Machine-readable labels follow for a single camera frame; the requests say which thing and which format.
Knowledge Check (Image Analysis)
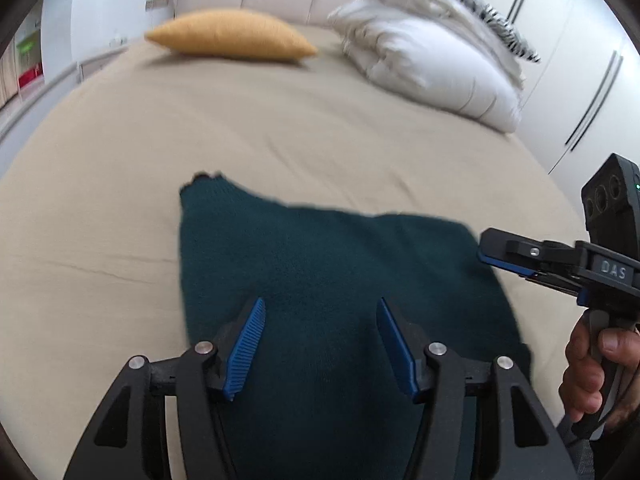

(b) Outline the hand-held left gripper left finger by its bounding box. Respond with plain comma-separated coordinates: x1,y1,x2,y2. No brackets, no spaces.
62,296,267,480

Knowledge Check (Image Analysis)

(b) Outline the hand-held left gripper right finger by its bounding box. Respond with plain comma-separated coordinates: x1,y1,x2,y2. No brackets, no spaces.
375,297,581,480

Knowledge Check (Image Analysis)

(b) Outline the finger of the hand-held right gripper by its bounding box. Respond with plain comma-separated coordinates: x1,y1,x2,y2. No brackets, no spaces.
477,227,581,279
526,271,587,295

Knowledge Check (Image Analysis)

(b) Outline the dark green knit sweater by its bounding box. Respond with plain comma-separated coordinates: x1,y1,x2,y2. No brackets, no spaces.
179,170,532,480

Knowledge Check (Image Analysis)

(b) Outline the person's right hand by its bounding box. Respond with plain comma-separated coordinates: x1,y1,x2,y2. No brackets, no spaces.
557,317,640,427

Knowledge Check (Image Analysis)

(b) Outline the white wardrobe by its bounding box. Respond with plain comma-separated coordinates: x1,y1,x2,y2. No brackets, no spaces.
475,0,640,211

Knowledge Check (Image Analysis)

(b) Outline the white duvet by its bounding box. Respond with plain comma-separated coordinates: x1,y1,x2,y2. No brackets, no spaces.
327,0,526,133

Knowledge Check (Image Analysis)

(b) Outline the beige bed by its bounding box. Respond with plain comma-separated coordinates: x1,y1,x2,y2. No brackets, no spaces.
0,22,596,480

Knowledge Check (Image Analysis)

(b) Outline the zebra striped pillow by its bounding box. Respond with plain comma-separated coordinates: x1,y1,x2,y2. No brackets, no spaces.
367,0,541,64

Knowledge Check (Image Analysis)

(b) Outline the yellow pillow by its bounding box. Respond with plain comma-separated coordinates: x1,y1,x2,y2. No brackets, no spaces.
144,8,318,63

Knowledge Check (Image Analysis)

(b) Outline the red box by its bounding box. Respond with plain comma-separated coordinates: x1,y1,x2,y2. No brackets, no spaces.
17,65,44,92

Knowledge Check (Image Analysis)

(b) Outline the white bookshelf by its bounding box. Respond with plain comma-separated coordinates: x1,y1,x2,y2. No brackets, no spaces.
0,10,47,111

